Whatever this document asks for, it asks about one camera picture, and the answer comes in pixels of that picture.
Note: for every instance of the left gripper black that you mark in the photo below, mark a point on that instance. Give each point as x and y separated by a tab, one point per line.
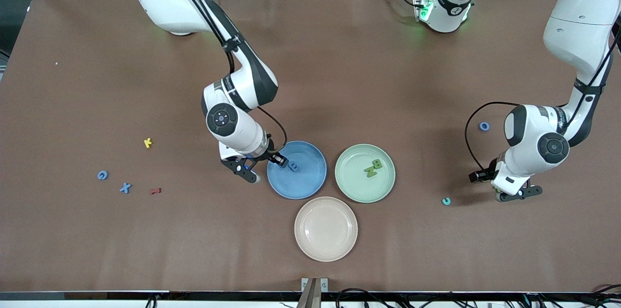
490	170

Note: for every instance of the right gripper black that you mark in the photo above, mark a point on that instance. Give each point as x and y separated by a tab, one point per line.
269	152

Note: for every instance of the blue letter E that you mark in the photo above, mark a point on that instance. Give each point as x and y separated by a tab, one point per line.
294	167

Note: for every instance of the green letter N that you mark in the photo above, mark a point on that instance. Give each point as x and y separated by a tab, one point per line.
369	172

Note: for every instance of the green letter B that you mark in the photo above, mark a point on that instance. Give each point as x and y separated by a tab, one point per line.
377	164

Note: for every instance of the blue letter X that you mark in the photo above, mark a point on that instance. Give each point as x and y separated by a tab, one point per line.
125	187

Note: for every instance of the blue letter G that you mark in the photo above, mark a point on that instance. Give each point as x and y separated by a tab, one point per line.
99	175

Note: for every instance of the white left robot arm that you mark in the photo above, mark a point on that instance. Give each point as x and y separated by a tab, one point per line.
582	22

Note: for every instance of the blue plate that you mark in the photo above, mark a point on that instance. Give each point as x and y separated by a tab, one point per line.
310	179

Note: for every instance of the cyan letter C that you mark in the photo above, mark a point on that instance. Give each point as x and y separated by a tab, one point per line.
444	203

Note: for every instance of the blue letter O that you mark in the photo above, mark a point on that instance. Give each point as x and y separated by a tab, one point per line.
480	126

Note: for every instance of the green plate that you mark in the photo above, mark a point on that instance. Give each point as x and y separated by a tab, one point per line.
356	186

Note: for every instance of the beige plate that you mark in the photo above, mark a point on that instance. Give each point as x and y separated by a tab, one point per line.
326	229

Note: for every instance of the brown table cover sheet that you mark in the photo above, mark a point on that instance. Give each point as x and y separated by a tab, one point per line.
368	80

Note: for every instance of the yellow letter K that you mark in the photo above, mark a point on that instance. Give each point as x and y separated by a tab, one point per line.
148	143

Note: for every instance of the metal table edge bracket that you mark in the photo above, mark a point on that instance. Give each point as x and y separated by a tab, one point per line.
314	291

